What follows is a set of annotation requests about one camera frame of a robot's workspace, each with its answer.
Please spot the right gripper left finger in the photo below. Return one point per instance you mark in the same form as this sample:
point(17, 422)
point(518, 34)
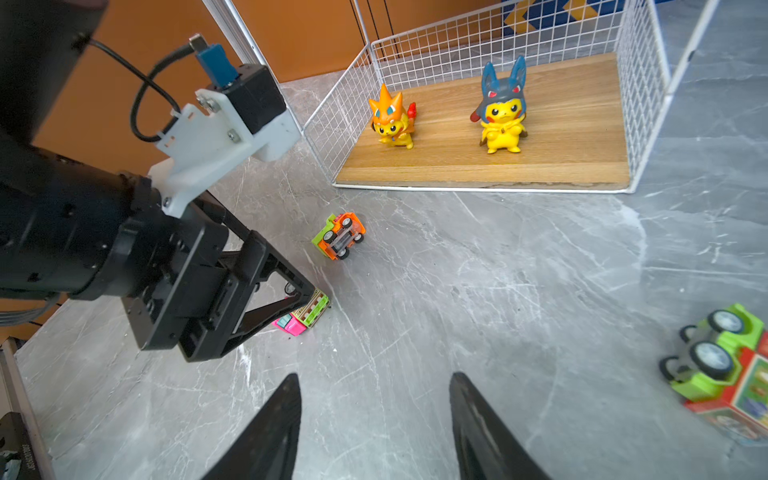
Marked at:
point(267, 448)

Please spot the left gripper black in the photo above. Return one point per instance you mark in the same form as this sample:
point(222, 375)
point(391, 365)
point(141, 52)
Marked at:
point(209, 265)

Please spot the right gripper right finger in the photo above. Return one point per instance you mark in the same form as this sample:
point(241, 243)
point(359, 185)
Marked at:
point(485, 447)

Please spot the pink toy truck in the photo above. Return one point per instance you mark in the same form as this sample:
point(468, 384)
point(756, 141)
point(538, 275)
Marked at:
point(298, 321)

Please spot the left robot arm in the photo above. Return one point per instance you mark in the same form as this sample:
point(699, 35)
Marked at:
point(68, 228)

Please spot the orange green toy truck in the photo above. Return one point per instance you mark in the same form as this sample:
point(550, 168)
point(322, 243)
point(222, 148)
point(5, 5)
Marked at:
point(338, 235)

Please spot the orange pikachu figure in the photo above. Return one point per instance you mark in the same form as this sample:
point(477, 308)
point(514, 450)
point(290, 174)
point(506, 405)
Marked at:
point(391, 120)

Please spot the green toy car right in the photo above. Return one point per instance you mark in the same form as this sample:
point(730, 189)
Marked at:
point(721, 373)

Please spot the grey hooded pikachu figure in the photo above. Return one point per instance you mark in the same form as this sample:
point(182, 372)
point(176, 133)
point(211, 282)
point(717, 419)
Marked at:
point(502, 109)

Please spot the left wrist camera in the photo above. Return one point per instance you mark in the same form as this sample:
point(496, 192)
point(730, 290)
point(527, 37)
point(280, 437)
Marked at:
point(241, 114)

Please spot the aluminium rail frame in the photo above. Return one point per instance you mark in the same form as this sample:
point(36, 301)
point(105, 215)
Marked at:
point(23, 451)

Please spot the white wire wooden shelf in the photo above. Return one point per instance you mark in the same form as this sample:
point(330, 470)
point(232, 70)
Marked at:
point(562, 96)

